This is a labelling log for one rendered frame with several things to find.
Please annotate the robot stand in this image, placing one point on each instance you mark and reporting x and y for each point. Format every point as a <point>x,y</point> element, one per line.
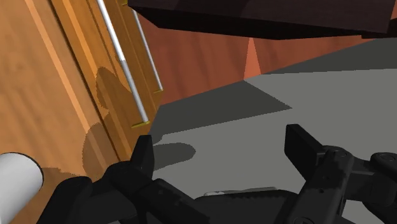
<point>263,15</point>

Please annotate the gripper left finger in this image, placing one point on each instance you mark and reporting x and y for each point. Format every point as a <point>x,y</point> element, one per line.
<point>130,189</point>

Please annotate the wooden chest of drawers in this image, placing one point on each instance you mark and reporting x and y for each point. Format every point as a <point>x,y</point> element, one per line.
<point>37,93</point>

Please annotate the white cylinder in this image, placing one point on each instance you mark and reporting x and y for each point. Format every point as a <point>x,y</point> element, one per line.
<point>17,183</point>

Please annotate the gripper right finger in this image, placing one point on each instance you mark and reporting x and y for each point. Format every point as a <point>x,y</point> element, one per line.
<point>328,180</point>

